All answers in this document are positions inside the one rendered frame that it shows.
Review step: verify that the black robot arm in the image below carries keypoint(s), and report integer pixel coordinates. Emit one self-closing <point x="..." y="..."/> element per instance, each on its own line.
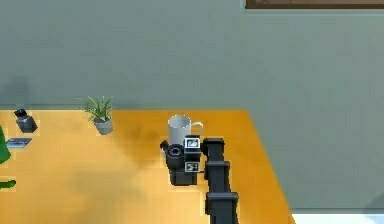
<point x="217" y="180"/>

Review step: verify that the green potted plant grey pot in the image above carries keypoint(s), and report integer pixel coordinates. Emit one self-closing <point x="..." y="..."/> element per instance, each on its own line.
<point x="101" y="115"/>

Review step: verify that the blue grey flat card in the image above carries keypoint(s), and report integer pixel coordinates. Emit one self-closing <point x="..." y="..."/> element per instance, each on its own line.
<point x="19" y="142"/>

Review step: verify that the black and grey bottle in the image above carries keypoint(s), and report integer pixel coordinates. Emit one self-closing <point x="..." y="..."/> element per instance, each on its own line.
<point x="25" y="122"/>

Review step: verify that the brown framed window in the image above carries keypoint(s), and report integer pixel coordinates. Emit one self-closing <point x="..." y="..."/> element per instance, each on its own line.
<point x="314" y="4"/>

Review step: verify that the white mug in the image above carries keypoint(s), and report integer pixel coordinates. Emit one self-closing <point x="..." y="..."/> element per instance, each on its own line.
<point x="179" y="130"/>

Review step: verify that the green curved object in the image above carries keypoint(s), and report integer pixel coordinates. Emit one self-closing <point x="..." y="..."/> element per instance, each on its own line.
<point x="3" y="151"/>

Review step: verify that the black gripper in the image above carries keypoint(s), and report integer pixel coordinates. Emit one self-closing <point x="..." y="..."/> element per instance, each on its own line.
<point x="176" y="160"/>

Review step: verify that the orange wooden table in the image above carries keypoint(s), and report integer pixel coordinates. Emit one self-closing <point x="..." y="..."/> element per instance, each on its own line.
<point x="100" y="173"/>

